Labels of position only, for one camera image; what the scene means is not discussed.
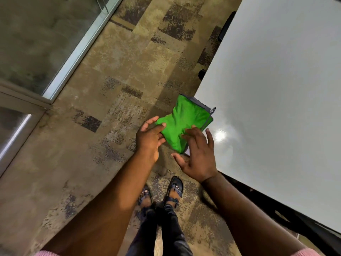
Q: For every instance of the person's right hand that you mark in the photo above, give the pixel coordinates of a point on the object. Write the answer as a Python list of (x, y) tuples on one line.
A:
[(199, 159)]

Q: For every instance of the person's left hand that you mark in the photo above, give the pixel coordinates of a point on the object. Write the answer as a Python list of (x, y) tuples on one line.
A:
[(146, 141)]

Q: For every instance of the person's left thumb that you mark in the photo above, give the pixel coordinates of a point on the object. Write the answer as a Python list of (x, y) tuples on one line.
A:
[(149, 123)]

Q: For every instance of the person's right thumb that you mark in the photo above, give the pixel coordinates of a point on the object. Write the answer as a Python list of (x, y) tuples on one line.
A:
[(179, 160)]

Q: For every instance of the person's right middle finger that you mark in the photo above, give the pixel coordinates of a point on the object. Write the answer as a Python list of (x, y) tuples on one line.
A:
[(197, 133)]

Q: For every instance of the green bag with zipper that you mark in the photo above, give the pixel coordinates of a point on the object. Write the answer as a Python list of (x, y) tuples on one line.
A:
[(183, 119)]

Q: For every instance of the person's right forearm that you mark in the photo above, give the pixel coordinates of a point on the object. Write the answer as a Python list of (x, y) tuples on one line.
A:
[(245, 218)]

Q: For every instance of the person's left forearm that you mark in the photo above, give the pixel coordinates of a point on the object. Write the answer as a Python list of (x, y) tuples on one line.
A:
[(106, 210)]

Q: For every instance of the black sandal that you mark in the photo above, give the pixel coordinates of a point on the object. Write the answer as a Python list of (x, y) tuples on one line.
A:
[(145, 195), (174, 191)]

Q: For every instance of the black chair caster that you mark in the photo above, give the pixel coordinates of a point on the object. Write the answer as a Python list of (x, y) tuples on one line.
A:
[(202, 74)]

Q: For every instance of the black trousers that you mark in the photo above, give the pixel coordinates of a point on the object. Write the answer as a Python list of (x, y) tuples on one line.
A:
[(170, 234)]

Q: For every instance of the black chair armrest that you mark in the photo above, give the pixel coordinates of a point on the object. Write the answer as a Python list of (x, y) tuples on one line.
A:
[(226, 26)]

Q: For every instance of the pink right sleeve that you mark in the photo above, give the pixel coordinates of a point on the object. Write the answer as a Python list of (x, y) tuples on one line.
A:
[(309, 252)]

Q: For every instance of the pink sleeve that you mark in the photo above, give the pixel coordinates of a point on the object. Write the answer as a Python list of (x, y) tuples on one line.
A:
[(46, 253), (309, 252)]

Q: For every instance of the pink left sleeve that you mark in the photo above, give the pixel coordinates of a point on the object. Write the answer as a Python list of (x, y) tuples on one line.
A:
[(46, 253)]

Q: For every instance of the glass door with metal frame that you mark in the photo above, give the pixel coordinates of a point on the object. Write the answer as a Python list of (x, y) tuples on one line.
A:
[(16, 125)]

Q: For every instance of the glass wall panel, metal frame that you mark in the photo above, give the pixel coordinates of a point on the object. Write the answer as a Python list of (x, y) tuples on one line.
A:
[(40, 37)]

